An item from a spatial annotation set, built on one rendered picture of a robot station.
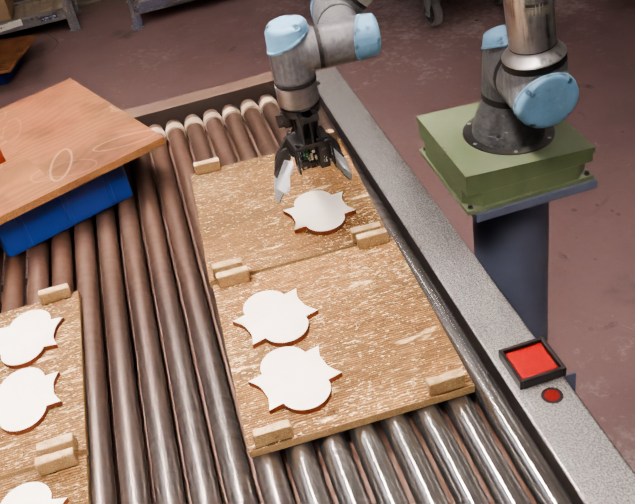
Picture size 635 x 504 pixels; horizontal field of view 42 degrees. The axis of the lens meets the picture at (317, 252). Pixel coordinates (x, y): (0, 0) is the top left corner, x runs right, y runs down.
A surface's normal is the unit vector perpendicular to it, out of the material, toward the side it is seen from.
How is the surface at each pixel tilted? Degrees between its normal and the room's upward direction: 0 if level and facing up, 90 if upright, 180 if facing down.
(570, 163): 90
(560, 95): 98
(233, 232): 0
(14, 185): 0
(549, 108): 98
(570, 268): 0
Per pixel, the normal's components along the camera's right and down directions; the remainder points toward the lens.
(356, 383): -0.16, -0.79
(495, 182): 0.25, 0.55
